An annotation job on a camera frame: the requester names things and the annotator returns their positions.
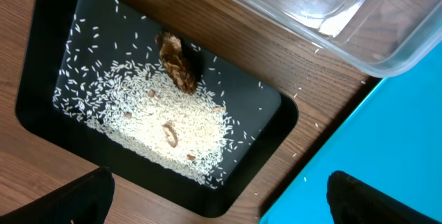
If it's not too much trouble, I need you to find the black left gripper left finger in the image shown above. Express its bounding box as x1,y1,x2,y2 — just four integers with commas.
1,167,115,224

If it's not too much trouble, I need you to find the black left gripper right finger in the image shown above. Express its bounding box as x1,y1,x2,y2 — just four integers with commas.
327,171,441,224

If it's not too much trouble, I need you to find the pile of rice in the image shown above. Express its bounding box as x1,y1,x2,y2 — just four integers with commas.
52,0,262,189

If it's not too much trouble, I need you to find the clear plastic waste bin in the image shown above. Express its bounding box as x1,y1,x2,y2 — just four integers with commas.
232,0,441,78

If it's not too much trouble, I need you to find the black food waste tray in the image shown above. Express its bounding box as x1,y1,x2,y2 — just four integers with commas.
15,0,298,218

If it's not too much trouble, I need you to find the teal serving tray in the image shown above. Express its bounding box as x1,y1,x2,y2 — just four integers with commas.
260,47,441,224

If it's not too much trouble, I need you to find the brown food scrap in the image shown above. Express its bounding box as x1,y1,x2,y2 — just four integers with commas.
155,31,197,95

